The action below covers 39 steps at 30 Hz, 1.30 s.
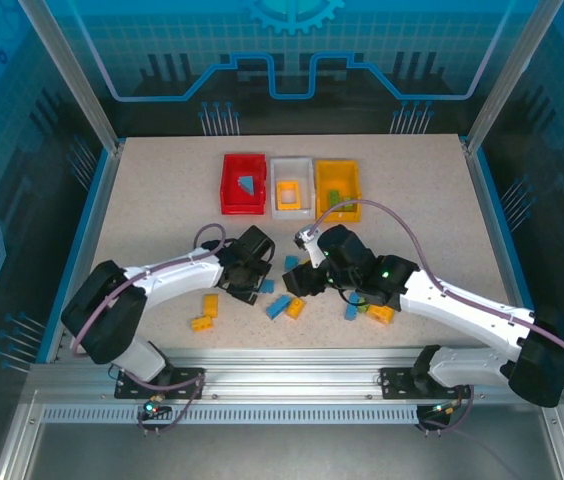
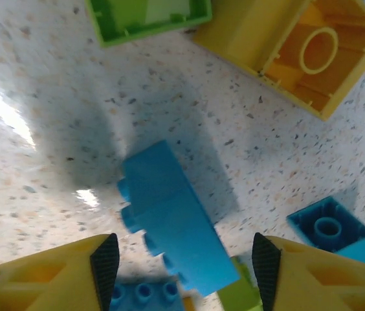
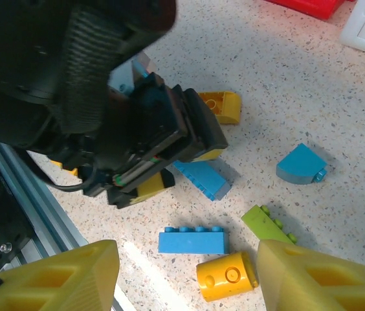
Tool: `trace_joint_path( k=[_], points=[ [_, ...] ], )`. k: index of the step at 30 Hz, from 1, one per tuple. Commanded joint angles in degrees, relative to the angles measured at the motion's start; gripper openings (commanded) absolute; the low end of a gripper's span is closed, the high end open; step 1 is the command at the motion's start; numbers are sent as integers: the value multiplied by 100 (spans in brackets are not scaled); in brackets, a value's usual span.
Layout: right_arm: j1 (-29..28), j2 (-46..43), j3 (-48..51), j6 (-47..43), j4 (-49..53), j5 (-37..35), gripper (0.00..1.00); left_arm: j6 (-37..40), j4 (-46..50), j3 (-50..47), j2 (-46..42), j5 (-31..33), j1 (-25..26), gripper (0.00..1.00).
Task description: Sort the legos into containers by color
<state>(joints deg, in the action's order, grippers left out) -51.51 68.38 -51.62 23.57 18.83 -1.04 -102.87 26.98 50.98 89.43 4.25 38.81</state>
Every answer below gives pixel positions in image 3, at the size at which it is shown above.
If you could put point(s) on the finger of the black-yellow left gripper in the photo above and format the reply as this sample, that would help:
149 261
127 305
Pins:
148 186
206 129

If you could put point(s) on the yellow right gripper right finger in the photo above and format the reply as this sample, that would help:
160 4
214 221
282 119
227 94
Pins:
325 285

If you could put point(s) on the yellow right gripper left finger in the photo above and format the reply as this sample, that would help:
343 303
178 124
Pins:
46 285

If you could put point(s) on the yellow curved lego brick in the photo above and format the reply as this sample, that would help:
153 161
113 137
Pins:
227 110

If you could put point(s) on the blue lego slope brick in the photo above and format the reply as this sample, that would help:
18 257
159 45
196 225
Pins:
202 178

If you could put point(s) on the blue rectangular lego brick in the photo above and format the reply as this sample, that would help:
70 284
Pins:
192 243

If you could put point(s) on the green lego brick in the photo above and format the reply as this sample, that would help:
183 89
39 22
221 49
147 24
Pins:
263 226

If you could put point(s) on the blue curved lego brick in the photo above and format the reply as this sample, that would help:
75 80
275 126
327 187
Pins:
299 165

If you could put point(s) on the yellow cylinder lego piece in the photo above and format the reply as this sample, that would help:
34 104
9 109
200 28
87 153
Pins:
224 278

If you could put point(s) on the yellow lego brick with holes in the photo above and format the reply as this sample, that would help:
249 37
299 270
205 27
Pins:
60 164

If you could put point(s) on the red plastic bin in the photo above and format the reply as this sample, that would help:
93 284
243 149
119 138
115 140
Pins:
308 6

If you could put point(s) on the white plastic bin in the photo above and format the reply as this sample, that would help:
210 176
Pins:
357 35

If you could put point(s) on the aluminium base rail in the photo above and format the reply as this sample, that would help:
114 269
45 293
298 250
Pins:
40 207

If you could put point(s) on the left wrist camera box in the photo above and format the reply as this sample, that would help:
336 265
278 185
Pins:
127 74

